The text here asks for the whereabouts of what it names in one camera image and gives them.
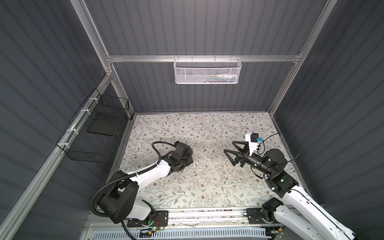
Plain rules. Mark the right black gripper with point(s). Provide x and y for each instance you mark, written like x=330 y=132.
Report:
x=239 y=156

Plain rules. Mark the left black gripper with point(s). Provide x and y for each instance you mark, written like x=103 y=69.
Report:
x=190 y=160

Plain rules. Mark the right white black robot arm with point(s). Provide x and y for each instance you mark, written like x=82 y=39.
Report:
x=321 y=225

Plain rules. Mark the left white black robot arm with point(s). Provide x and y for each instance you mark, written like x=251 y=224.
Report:
x=117 y=199

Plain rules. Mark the floral patterned table mat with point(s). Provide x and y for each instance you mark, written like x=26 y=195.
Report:
x=211 y=181

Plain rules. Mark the markers in white basket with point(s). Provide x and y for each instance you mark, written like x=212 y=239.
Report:
x=222 y=78

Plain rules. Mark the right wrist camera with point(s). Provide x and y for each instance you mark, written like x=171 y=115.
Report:
x=254 y=142

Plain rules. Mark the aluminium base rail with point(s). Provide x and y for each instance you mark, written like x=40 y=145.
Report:
x=194 y=218

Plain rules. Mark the white slotted cable duct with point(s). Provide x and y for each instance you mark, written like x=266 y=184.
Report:
x=205 y=233

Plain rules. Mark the white wire mesh basket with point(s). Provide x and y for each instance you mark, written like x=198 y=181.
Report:
x=186 y=71

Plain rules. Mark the black wire mesh basket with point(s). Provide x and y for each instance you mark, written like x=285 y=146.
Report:
x=98 y=131

